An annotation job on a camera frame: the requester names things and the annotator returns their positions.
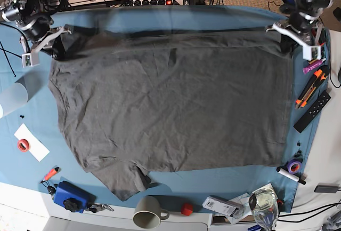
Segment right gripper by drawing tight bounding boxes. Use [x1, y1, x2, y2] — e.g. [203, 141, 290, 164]
[20, 15, 71, 61]

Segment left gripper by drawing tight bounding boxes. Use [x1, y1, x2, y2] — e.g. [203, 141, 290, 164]
[265, 12, 324, 54]

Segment grey T-shirt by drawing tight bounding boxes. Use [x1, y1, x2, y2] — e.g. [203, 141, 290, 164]
[48, 30, 293, 201]

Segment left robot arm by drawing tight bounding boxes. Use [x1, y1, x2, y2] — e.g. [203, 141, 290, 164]
[266, 0, 334, 61]

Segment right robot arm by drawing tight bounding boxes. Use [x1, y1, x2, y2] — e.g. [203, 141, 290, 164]
[1, 0, 71, 66]

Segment orange black utility knife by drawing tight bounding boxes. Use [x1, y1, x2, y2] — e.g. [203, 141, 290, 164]
[295, 65, 330, 109]

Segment black computer mouse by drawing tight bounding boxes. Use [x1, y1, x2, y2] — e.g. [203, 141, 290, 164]
[338, 68, 341, 83]

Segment frosted plastic cup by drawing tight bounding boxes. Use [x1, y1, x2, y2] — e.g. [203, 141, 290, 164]
[1, 83, 28, 118]

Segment black remote control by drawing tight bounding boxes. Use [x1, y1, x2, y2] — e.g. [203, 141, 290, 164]
[294, 90, 331, 133]

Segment blue table cloth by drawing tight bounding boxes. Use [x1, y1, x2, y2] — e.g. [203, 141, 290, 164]
[1, 5, 299, 212]

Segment white paper sheet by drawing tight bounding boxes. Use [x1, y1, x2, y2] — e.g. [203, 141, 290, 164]
[14, 124, 50, 162]

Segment red tape roll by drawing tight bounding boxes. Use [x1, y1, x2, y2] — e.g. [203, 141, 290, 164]
[17, 139, 30, 153]

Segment orange marker pen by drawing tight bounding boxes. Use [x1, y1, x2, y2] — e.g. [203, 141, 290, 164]
[41, 166, 60, 184]

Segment black power strip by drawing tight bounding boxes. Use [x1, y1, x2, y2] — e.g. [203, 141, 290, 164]
[131, 0, 182, 6]

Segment purple tape roll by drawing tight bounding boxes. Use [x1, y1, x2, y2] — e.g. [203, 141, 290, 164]
[286, 158, 303, 174]

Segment white black marker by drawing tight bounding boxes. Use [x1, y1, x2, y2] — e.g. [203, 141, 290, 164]
[276, 167, 306, 185]

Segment blue clamp block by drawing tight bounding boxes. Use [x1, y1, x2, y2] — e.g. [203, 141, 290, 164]
[53, 181, 90, 213]

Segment clear wine glass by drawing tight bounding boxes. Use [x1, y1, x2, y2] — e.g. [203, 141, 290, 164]
[249, 188, 279, 231]

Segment metal carabiner keys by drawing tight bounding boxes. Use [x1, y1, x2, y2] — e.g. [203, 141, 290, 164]
[85, 204, 114, 213]

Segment white barcode box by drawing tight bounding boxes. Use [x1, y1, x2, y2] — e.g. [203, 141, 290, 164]
[202, 196, 242, 217]

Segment grey ceramic mug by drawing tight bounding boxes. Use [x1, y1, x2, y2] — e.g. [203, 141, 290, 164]
[133, 196, 169, 229]

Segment red cube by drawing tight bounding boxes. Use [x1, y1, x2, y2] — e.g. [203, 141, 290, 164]
[181, 203, 193, 216]

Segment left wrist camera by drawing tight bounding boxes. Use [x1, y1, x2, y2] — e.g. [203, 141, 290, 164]
[302, 45, 321, 61]

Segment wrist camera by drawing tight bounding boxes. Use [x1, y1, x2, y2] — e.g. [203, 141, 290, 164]
[22, 52, 39, 68]
[302, 45, 321, 61]

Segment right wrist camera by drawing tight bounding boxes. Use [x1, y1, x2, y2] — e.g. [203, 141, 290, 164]
[22, 52, 39, 68]

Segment black cable tie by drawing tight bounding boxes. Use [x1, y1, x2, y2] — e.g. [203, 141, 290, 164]
[1, 40, 25, 78]

